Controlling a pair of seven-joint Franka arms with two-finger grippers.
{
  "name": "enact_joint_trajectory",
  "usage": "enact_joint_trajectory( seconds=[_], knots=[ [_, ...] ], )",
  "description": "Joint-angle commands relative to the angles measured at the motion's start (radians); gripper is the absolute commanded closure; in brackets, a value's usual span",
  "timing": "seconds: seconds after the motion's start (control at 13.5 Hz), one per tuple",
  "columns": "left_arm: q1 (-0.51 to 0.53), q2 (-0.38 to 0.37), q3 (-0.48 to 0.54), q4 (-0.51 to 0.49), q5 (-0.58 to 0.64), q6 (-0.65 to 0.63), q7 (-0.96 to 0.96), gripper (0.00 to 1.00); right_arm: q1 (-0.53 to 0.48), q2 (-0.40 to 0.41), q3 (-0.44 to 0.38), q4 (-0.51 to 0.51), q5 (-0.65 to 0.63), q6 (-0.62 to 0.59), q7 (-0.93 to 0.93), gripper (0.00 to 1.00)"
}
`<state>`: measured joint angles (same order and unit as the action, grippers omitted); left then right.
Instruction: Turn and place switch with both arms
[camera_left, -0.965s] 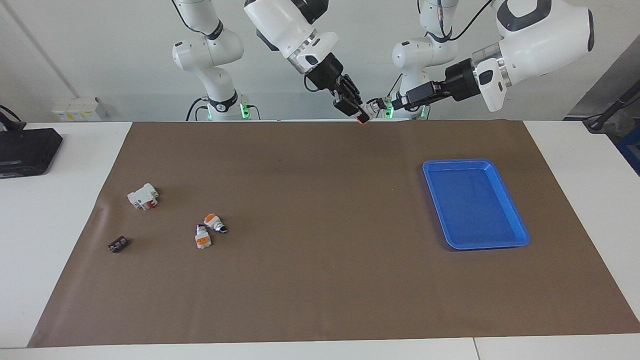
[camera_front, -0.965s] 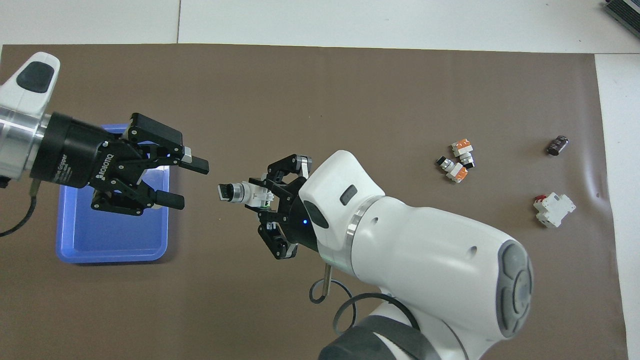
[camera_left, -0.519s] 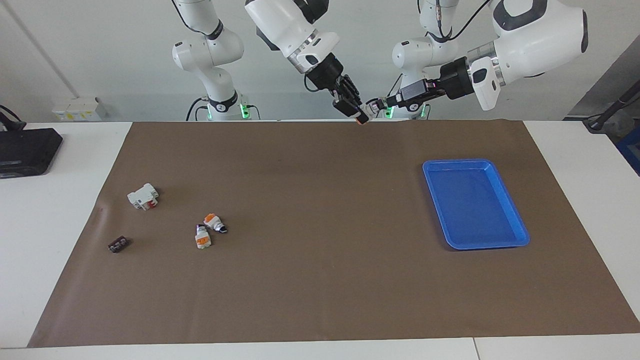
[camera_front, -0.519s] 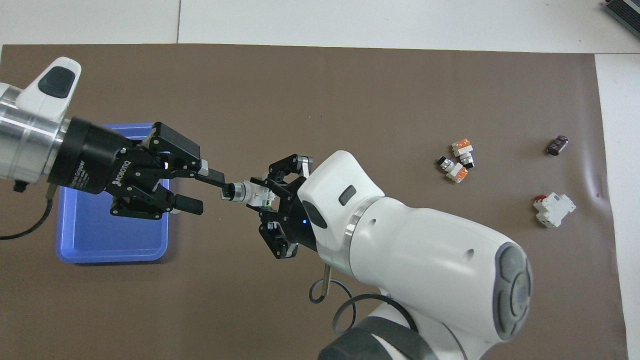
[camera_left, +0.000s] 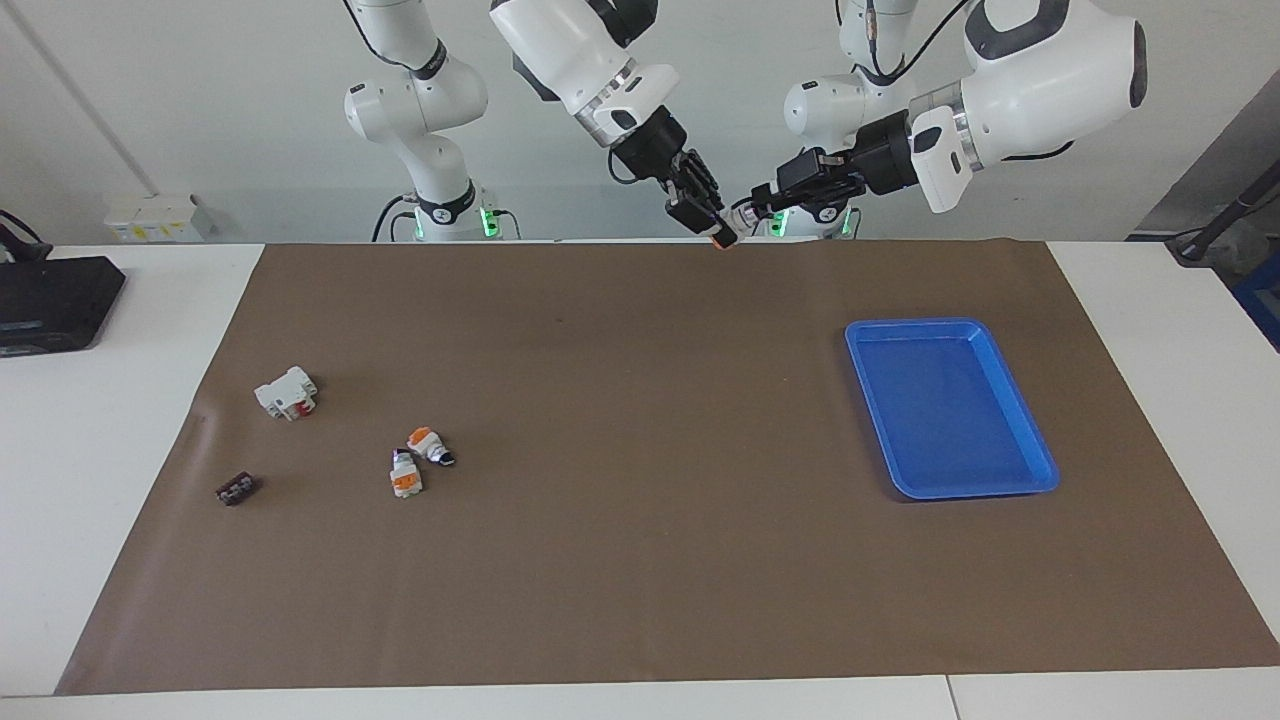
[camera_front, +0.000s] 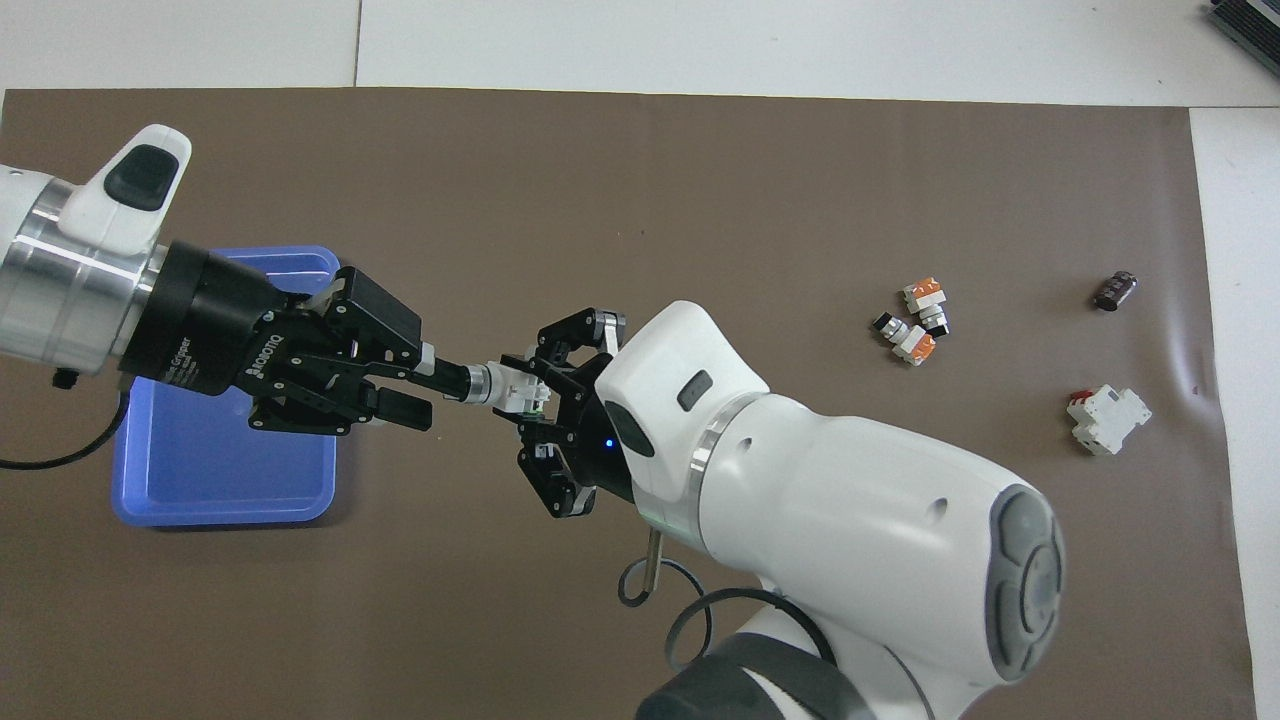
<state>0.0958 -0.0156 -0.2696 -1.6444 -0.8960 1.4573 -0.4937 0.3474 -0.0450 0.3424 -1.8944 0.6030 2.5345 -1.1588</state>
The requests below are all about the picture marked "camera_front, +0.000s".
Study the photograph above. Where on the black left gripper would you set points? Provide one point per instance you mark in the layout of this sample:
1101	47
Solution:
210	330

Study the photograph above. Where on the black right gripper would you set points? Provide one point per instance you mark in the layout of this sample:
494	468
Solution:
590	430

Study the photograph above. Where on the selector switch green orange block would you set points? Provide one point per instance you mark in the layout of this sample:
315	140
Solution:
495	385

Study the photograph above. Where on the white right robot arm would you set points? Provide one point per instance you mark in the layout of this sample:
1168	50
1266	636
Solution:
850	500

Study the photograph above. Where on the blue plastic tray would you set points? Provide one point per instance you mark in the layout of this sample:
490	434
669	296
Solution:
220	470

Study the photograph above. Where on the brown table mat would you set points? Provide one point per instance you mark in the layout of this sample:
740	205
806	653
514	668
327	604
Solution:
700	200

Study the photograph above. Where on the white circuit breaker red lever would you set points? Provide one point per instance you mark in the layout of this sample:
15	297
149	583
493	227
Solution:
1108	420

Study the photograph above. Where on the black electronic box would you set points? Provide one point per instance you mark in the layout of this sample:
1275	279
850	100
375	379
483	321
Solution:
1250	20

